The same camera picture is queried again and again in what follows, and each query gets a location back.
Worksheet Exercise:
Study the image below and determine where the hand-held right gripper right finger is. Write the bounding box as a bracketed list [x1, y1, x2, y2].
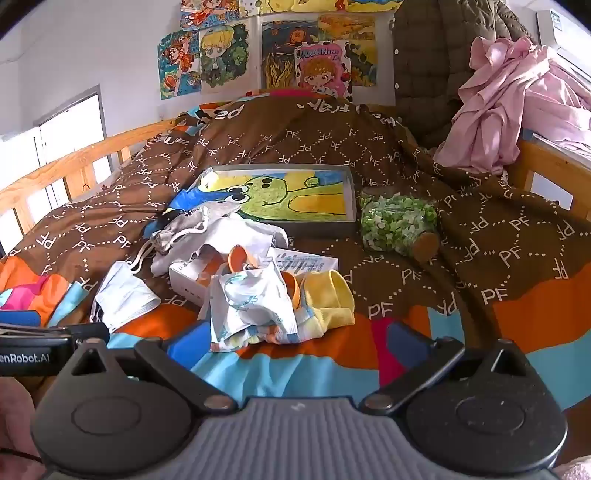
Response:
[358, 320, 539, 414]

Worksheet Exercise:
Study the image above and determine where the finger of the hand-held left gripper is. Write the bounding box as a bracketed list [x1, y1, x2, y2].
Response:
[0, 322, 110, 346]

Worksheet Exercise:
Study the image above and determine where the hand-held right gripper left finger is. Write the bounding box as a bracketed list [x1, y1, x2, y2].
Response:
[60, 320, 237, 414]

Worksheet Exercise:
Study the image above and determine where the white face mask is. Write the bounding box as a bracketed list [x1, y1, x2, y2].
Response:
[90, 261, 161, 334]

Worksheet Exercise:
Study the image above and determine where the white blue-printed cloth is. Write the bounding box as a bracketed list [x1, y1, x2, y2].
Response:
[198, 265, 325, 354]

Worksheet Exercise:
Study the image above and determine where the yellow sock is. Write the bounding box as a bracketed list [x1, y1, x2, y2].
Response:
[300, 270, 356, 329]

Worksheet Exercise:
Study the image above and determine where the orange sock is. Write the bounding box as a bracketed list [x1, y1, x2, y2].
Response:
[225, 244, 260, 276]

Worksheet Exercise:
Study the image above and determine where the grey patterned cloth mask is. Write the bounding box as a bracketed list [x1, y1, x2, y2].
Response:
[127, 205, 242, 273]

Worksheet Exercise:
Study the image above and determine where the grey box with cartoon drawing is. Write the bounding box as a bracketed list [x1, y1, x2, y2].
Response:
[198, 164, 357, 236]

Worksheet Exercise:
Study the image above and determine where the person's left hand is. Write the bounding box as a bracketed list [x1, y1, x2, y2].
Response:
[0, 377, 46, 478]

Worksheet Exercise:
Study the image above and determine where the white carton box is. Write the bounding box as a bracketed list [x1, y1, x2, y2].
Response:
[168, 247, 340, 309]

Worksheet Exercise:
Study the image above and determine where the glass jar with cork lid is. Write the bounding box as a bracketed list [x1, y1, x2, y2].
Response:
[359, 191, 440, 265]

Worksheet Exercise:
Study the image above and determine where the window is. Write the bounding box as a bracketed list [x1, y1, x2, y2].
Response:
[0, 84, 108, 234]

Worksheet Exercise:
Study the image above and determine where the brown printed blanket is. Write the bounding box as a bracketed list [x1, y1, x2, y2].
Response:
[0, 90, 591, 411]

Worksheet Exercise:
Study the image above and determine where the wooden bed board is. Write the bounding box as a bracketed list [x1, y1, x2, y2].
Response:
[507, 137, 591, 223]

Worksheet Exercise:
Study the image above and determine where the pink cloth pile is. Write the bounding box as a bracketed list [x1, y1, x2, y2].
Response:
[433, 36, 591, 177]

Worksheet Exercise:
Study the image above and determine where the brown puffer jacket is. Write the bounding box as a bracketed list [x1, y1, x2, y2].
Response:
[392, 0, 539, 149]

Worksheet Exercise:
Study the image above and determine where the blue orange-haired girl poster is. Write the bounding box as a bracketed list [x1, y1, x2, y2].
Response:
[158, 29, 202, 101]

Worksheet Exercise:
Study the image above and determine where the pink-haired cartoon poster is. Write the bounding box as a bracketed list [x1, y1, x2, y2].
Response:
[294, 41, 355, 103]

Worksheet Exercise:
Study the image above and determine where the blond boy green poster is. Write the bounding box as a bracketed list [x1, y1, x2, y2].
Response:
[198, 20, 253, 94]

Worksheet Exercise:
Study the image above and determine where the dark blue seaweed poster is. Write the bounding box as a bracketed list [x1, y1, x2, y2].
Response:
[261, 18, 324, 89]

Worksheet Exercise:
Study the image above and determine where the orange landscape poster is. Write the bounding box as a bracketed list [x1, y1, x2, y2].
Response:
[318, 14, 378, 88]

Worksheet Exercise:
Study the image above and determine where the flying girl poster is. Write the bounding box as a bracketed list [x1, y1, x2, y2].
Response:
[179, 0, 242, 29]

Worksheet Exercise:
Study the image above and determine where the white air conditioner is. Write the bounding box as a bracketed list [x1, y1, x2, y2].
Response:
[536, 8, 591, 90]

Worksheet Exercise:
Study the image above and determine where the pink jellyfish poster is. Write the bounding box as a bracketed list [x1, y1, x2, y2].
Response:
[346, 0, 403, 12]

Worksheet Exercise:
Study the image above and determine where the blue fish yellow sand poster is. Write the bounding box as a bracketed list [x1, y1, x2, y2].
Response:
[259, 0, 348, 14]

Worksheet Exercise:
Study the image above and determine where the wooden bed rail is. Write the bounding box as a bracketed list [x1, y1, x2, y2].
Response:
[0, 117, 180, 254]

